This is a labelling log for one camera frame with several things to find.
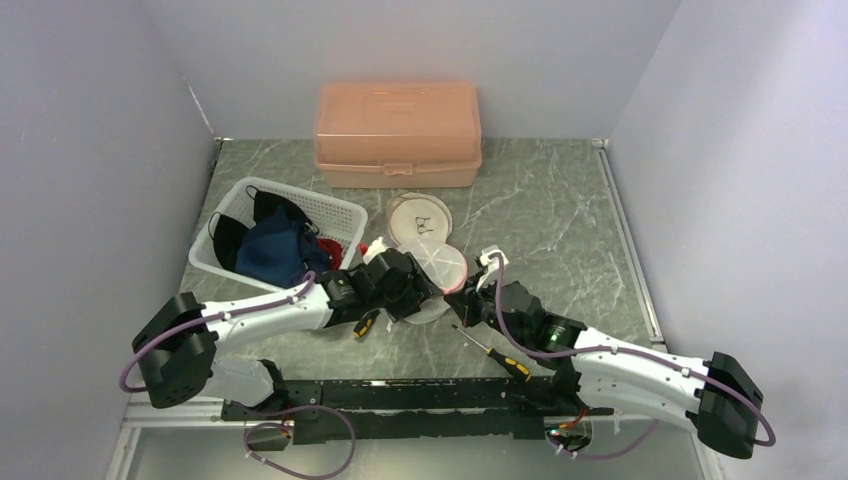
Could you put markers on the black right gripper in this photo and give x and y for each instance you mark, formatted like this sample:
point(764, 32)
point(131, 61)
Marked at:
point(464, 305)

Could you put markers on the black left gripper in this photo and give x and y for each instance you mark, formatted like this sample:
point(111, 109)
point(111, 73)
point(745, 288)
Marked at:
point(417, 288)

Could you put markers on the pink rimmed mesh bag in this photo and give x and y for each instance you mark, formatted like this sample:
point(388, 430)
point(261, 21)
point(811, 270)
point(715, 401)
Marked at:
point(447, 269)

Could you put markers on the white mesh laundry bag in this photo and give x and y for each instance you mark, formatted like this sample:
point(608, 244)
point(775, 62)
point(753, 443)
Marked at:
point(412, 216)

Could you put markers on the navy blue bra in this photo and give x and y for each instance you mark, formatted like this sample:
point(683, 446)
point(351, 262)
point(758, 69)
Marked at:
point(280, 250)

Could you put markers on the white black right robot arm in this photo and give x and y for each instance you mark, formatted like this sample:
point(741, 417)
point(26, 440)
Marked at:
point(715, 399)

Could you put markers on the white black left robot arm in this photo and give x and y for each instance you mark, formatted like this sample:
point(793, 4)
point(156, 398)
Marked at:
point(182, 352)

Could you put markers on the black bra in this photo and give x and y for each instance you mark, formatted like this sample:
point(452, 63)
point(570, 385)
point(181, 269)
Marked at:
point(228, 238)

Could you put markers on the small yellow black screwdriver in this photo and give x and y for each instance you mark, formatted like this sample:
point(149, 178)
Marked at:
point(365, 324)

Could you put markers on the long yellow black screwdriver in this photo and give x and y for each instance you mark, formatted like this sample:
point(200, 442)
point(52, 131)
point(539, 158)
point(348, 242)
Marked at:
point(515, 369)

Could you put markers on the white plastic basket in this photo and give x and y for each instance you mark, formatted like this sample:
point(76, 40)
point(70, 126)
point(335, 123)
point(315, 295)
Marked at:
point(336, 219)

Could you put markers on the orange plastic storage box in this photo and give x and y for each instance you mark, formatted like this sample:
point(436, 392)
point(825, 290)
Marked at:
point(398, 135)

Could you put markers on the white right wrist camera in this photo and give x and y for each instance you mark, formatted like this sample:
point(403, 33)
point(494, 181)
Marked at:
point(491, 261)

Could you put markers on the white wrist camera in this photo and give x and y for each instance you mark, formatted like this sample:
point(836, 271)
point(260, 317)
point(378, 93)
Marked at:
point(371, 250)
point(491, 261)

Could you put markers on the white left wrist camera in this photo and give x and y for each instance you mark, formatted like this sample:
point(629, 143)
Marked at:
point(371, 250)

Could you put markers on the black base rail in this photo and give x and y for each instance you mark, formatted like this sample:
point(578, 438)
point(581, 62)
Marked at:
point(370, 409)

